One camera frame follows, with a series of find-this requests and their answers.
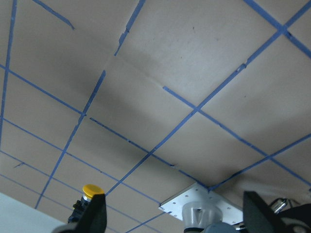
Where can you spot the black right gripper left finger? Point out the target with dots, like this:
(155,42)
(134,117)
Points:
(93,220)

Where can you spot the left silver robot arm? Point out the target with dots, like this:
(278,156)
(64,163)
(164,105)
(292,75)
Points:
(204,217)

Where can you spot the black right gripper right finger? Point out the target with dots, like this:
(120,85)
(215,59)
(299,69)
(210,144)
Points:
(259,217)

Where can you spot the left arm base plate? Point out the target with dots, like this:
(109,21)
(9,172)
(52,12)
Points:
(195,192)

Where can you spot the yellow push button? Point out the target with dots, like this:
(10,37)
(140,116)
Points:
(89,191)

